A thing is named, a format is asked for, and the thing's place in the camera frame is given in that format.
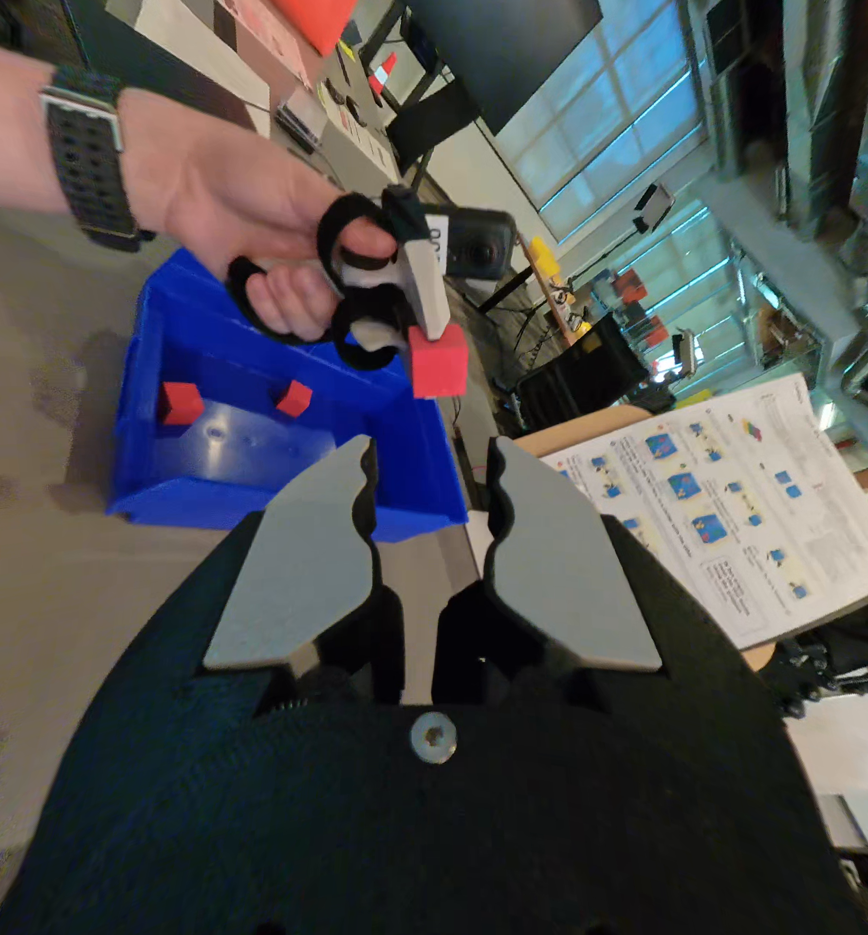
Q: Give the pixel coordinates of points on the black storage crate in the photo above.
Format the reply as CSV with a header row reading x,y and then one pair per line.
x,y
587,372

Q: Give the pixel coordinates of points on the black perforated watch band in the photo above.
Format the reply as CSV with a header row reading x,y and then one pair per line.
x,y
87,161

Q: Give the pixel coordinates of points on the large window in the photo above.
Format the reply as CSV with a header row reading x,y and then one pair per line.
x,y
609,109

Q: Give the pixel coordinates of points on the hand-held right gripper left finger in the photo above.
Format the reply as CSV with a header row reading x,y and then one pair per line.
x,y
295,577

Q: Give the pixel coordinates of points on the printed instruction sheet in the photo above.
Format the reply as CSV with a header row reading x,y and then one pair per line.
x,y
733,511

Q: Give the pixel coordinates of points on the black monitor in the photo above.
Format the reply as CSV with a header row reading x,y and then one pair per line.
x,y
507,51

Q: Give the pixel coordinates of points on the silver ventilation duct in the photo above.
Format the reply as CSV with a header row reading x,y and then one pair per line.
x,y
843,219

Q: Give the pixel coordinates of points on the orange traffic cone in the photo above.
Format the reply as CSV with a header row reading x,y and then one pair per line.
x,y
384,73

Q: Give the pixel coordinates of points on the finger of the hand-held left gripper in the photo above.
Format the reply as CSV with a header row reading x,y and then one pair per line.
x,y
430,292

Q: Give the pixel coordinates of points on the red wooden cube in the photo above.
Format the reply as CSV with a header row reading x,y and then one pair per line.
x,y
178,403
441,365
293,398

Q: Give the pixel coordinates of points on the person's left hand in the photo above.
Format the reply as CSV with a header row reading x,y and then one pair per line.
x,y
207,182

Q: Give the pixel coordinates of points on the orange red bag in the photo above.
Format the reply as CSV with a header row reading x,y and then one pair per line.
x,y
317,22

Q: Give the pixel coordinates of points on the black folding chair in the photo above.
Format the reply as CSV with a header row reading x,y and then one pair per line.
x,y
434,124

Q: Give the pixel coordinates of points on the black panel light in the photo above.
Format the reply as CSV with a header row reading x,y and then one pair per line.
x,y
654,207
684,350

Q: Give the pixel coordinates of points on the blue plastic bin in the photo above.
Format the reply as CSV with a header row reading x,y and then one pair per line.
x,y
258,350

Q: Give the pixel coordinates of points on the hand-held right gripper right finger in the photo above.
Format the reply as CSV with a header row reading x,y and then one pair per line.
x,y
572,577

